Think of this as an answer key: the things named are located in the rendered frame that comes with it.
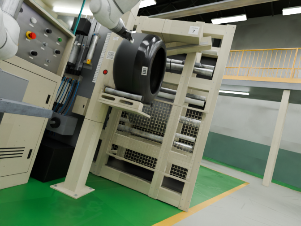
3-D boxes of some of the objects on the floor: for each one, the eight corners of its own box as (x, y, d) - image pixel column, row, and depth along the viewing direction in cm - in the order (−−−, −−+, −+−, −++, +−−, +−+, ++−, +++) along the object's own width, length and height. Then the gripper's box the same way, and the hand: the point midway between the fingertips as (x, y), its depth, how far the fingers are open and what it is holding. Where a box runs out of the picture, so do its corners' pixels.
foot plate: (49, 186, 150) (50, 184, 150) (71, 180, 175) (71, 178, 176) (75, 199, 142) (76, 196, 142) (94, 190, 168) (95, 188, 168)
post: (61, 188, 154) (143, -72, 173) (72, 184, 167) (147, -57, 186) (74, 193, 150) (156, -73, 169) (83, 189, 163) (159, -58, 182)
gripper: (128, 19, 101) (142, 37, 124) (108, 17, 105) (125, 35, 128) (125, 33, 102) (139, 48, 125) (105, 30, 106) (123, 45, 128)
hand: (130, 39), depth 123 cm, fingers closed
